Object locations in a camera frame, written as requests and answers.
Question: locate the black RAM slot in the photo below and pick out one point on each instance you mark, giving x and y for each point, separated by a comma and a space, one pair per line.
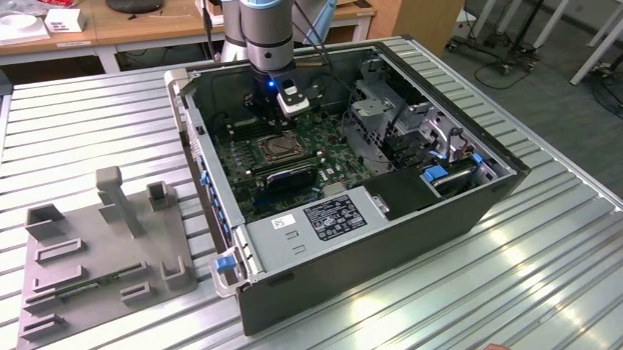
240, 136

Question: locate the silver CPU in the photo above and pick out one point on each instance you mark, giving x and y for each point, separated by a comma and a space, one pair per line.
279, 144

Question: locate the black PC case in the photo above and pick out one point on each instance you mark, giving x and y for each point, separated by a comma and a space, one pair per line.
364, 277

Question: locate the wooden cabinet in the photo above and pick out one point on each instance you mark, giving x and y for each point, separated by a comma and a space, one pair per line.
423, 22

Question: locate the grey power supply unit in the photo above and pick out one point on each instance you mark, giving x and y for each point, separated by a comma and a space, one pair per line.
292, 240

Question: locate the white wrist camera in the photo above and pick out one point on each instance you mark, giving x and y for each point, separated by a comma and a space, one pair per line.
292, 102

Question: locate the white cardboard box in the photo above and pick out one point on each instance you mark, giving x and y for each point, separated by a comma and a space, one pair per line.
66, 20

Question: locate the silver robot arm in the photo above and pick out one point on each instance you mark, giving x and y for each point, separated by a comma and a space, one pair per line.
267, 43

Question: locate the green RAM stick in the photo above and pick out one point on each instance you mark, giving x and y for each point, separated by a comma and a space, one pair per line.
83, 285

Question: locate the black graphics card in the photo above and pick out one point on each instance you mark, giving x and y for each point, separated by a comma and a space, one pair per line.
292, 178

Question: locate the black round object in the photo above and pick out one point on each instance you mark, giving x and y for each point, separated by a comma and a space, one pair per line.
134, 5

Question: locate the grey metal drive cage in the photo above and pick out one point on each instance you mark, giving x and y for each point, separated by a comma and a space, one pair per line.
370, 109

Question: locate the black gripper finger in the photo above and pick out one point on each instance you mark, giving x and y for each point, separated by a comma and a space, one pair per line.
280, 124
258, 105

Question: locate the blue case latch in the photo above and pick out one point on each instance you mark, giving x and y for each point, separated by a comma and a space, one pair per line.
224, 264

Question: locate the black wheeled stand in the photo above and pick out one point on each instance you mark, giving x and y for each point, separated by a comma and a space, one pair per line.
517, 51

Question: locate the green motherboard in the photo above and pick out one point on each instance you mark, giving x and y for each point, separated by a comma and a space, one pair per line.
335, 153

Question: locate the white table frame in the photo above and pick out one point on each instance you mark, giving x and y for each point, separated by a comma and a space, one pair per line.
598, 51

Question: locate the silver chipset heatsink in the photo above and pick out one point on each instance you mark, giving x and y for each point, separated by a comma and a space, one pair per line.
335, 189

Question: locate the wooden desk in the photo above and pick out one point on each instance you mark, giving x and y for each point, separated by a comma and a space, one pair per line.
146, 25

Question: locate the grey parts rack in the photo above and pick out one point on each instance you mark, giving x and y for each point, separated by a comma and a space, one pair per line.
98, 255

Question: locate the CPU socket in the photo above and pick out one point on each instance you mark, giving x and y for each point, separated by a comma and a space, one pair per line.
256, 142

